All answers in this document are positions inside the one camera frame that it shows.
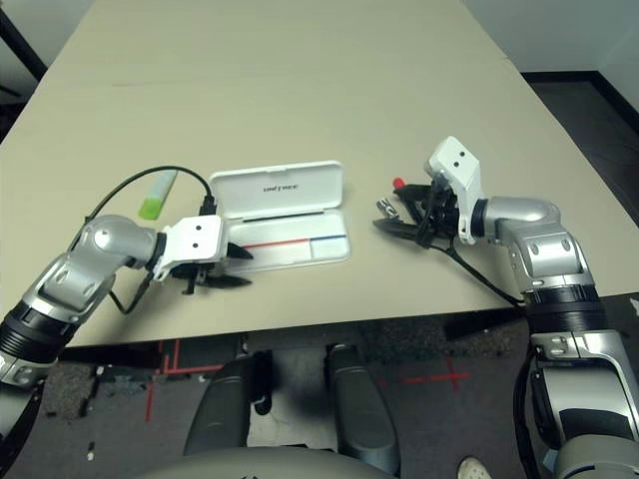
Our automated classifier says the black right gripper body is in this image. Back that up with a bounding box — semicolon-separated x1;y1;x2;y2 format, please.
417;180;461;247

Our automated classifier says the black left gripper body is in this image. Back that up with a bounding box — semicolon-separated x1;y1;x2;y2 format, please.
169;259;231;296

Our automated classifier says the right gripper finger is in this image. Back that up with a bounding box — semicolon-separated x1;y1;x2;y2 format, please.
373;221;426;240
395;183;434;202

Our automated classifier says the white Unitree pencil case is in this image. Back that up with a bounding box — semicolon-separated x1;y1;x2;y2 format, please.
208;160;352;274

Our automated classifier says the green and white highlighter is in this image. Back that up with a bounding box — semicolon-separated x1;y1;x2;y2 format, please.
138;171;179;221

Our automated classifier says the grey robot right leg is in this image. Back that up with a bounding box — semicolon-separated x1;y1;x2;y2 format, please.
326;342;401;475

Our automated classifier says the grey robot torso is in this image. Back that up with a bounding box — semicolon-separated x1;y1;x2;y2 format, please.
134;447;395;479

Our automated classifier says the white bystander shoe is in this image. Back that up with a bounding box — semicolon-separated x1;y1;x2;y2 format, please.
458;457;493;479

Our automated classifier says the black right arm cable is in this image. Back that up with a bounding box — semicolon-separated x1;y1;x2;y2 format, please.
421;241;528;305

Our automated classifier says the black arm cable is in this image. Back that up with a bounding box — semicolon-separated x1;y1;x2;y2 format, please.
421;241;528;305
82;166;219;315

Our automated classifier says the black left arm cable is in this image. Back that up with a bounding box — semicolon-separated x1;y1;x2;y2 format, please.
82;166;219;315

